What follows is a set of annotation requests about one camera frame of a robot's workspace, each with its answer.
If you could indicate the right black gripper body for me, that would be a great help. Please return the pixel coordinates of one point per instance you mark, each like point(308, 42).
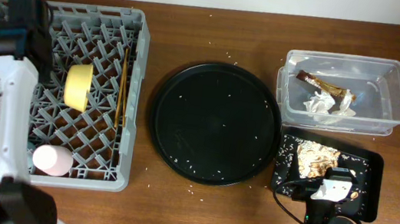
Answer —
point(305, 191)

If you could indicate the brown coffee sachet wrapper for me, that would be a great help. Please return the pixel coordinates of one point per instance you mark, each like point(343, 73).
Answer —
point(324, 86)

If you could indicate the yellow bowl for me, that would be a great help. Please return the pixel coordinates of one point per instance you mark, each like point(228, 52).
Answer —
point(77, 86)

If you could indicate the pink plastic cup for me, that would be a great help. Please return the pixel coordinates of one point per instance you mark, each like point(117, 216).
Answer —
point(53, 160)

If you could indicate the clear plastic waste bin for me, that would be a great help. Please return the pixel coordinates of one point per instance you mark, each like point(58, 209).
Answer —
point(375, 83)

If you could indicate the grey plastic dishwasher rack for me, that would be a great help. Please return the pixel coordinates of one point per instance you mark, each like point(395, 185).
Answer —
point(102, 154)

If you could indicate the food scraps pile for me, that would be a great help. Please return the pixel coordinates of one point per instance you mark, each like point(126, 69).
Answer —
point(313, 161)

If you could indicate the black rectangular tray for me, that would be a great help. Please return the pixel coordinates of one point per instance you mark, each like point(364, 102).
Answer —
point(366, 167)

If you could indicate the crumpled white tissue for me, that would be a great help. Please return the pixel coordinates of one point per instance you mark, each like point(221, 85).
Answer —
point(322, 102)

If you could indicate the round black tray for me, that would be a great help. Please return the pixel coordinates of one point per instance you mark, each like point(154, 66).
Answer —
point(215, 124)

